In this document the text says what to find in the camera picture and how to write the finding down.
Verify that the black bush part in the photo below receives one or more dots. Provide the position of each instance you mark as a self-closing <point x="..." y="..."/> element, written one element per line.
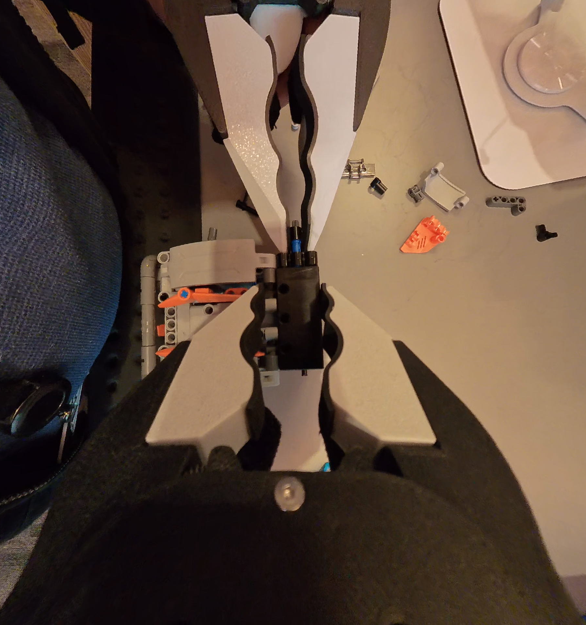
<point x="378" y="185"/>

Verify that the black axle connector part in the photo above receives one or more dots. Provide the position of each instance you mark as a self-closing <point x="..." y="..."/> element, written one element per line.
<point x="244" y="205"/>

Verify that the small black connector part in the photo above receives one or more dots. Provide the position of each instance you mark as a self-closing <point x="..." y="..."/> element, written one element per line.
<point x="545" y="232"/>

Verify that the grey curved panel part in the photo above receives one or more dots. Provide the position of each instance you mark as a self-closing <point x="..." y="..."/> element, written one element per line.
<point x="444" y="188"/>

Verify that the grey building-block robot model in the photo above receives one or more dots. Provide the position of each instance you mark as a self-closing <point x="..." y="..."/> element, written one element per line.
<point x="210" y="259"/>

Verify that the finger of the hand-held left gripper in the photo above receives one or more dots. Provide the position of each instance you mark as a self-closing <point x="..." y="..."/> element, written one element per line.
<point x="334" y="97"/>
<point x="239" y="97"/>

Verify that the orange wedge panel part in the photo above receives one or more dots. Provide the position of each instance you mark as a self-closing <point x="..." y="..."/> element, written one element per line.
<point x="422" y="239"/>

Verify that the person's blue trousers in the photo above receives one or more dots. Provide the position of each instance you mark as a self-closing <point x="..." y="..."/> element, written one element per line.
<point x="44" y="219"/>

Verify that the black dimpled chair seat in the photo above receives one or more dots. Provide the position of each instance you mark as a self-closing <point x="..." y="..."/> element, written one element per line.
<point x="141" y="195"/>

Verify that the grey track link part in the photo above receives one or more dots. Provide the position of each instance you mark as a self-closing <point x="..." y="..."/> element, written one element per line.
<point x="356" y="171"/>

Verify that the grey angled beam part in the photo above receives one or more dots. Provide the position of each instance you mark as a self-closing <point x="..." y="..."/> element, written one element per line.
<point x="505" y="201"/>

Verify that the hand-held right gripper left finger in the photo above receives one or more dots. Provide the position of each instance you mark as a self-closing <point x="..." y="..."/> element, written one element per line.
<point x="200" y="390"/>

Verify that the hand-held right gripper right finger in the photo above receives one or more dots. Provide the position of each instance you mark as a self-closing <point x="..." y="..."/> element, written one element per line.
<point x="380" y="390"/>

